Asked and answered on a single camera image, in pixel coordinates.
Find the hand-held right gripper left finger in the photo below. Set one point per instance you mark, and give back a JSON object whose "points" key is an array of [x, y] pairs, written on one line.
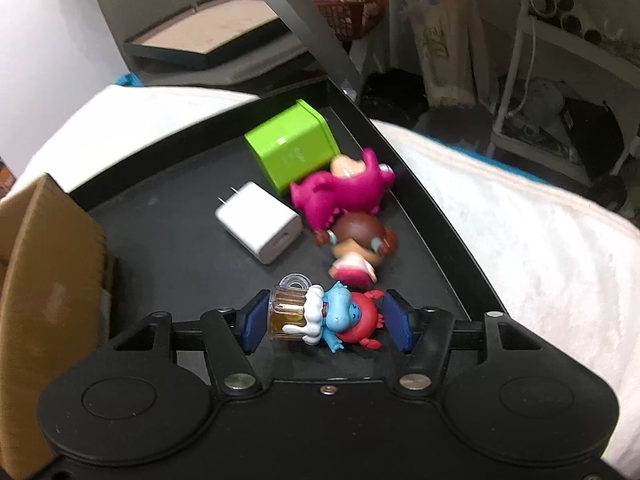
{"points": [[252, 322]]}

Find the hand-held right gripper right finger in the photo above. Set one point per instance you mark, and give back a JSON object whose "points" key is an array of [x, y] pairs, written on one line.
{"points": [[400, 325]]}

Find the blue figurine with beer mug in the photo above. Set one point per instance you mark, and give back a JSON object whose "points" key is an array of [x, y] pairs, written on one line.
{"points": [[335, 315]]}

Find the white charger plug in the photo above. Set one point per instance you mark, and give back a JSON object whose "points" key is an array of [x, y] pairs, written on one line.
{"points": [[255, 225]]}

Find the brown-haired doll figurine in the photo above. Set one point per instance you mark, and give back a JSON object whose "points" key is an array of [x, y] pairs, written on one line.
{"points": [[360, 235]]}

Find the black tray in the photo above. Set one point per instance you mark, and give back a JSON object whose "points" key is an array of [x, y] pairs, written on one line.
{"points": [[165, 230]]}

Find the pink dinosaur figurine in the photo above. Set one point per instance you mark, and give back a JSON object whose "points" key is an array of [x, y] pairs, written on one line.
{"points": [[330, 195]]}

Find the cardboard box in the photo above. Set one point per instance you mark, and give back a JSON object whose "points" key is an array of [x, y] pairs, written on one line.
{"points": [[45, 285]]}

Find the blue cloth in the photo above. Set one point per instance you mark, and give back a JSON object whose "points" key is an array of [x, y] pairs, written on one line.
{"points": [[125, 80]]}

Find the clear plastic bag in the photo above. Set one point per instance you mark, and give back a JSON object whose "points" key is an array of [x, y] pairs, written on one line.
{"points": [[445, 50]]}

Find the grey metal bar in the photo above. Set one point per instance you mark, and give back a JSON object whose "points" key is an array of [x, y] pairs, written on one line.
{"points": [[295, 15]]}

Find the red basket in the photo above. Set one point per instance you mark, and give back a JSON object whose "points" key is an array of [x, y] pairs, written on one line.
{"points": [[360, 15]]}

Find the white rack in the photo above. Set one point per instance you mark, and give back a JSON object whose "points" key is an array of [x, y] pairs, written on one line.
{"points": [[565, 35]]}

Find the grey tube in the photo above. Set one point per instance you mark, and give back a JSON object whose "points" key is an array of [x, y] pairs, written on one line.
{"points": [[592, 36], [544, 2], [565, 0], [572, 22]]}

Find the black picture frame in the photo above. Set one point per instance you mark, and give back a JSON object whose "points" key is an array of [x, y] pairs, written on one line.
{"points": [[200, 25]]}

